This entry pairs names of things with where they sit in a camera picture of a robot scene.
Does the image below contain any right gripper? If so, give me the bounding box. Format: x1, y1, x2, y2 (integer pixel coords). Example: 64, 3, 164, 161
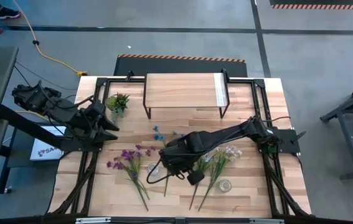
159, 138, 205, 187

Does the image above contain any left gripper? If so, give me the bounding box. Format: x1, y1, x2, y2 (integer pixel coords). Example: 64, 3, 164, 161
70, 100, 120, 143

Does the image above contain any pinkish white flower bunch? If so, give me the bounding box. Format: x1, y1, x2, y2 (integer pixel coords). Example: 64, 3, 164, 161
197, 144, 243, 212

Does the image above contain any purple flower bunch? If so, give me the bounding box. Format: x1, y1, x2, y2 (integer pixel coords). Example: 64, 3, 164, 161
106, 144, 157, 212

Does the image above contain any clear glass vase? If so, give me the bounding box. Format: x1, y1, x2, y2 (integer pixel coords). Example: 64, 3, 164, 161
146, 162, 161, 177
216, 179, 232, 194

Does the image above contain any blue flower bunch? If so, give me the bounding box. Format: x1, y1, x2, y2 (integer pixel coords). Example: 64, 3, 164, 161
152, 125, 185, 197

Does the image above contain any green succulent plant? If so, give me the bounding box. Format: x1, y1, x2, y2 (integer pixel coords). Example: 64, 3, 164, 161
105, 92, 131, 126

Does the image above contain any white printed box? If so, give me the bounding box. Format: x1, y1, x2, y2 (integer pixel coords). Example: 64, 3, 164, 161
29, 124, 68, 162

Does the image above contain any black diagonal desk beam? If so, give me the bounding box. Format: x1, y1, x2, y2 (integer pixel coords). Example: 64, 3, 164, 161
0, 104, 70, 150

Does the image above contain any black mat orange-striped edge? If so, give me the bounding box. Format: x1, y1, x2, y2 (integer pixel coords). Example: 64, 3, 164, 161
269, 0, 353, 10
113, 54, 248, 78

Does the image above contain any grey metal table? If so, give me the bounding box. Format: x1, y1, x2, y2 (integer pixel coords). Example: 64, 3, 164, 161
319, 77, 353, 182

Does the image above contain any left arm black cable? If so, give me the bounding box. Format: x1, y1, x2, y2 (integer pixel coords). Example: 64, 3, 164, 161
37, 80, 95, 110

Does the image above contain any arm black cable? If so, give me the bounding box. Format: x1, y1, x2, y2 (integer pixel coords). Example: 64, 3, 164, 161
146, 157, 186, 185
37, 80, 95, 110

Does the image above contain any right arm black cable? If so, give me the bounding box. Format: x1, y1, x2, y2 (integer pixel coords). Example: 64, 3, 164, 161
146, 157, 186, 185

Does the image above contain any black metal table frame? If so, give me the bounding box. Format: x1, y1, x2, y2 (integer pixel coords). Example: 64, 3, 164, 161
47, 70, 313, 224

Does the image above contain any yellow extension cable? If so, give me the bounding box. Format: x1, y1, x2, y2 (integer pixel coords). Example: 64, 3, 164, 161
16, 110, 51, 122
12, 0, 88, 78

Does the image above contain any black floor cable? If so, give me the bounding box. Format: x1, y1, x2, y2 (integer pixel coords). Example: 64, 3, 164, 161
14, 61, 78, 91

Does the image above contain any silver frame bracket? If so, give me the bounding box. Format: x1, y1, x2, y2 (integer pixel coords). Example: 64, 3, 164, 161
75, 217, 111, 224
250, 217, 285, 224

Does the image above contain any wooden shelf black frame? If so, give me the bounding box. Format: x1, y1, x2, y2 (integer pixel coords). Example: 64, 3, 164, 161
143, 68, 231, 120

